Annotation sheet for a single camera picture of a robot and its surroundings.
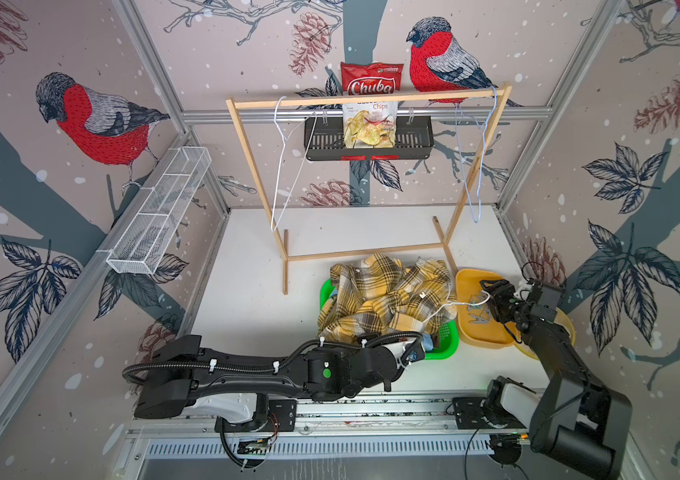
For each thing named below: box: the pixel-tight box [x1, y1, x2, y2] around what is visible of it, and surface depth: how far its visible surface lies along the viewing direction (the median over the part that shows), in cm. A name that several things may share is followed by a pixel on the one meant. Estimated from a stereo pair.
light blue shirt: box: [422, 333, 434, 351], surface depth 79 cm
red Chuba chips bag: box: [340, 62, 404, 149], surface depth 87 cm
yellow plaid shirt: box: [318, 253, 458, 344], surface depth 81 cm
